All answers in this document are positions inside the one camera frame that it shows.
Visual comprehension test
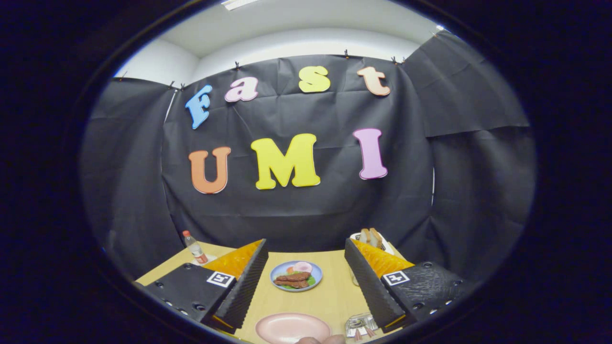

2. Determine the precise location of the ceiling light panel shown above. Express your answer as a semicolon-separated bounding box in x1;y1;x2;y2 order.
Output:
221;0;261;11

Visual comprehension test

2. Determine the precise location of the clear plastic water bottle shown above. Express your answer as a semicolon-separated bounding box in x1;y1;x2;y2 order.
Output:
182;230;209;265

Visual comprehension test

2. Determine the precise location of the metal wire basket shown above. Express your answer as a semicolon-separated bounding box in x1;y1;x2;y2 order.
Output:
345;312;379;341

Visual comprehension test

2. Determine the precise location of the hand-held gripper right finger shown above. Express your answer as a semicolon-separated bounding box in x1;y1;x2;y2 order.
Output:
344;237;476;334

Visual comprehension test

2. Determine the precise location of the blue plate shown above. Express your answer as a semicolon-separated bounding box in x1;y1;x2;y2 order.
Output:
270;260;323;292

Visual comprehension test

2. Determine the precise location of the pink plate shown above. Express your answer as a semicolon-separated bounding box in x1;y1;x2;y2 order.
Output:
255;312;332;344

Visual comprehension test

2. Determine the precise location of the cream white toaster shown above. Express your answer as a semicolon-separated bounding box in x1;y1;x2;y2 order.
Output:
349;232;396;287

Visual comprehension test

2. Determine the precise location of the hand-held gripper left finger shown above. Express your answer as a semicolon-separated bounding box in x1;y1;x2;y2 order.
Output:
142;238;269;334

